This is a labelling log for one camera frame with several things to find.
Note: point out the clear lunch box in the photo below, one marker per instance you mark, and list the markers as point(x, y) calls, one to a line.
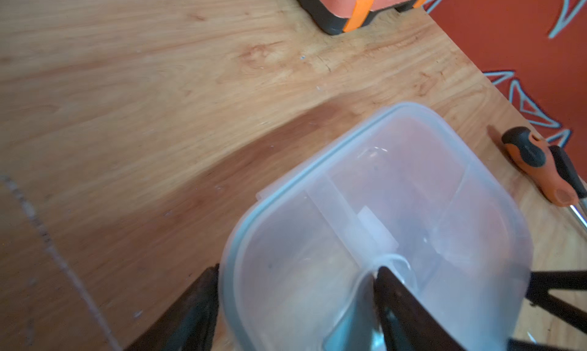
point(400, 190)

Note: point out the orange tool case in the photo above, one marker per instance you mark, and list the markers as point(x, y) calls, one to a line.
point(335, 17)

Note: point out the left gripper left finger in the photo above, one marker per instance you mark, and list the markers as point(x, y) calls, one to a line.
point(190, 322)

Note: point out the orange handled screwdriver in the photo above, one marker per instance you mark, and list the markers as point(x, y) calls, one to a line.
point(532, 155)

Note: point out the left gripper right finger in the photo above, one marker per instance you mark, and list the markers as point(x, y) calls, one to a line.
point(405, 323)

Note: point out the black handled screwdriver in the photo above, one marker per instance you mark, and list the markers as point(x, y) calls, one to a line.
point(567, 171)

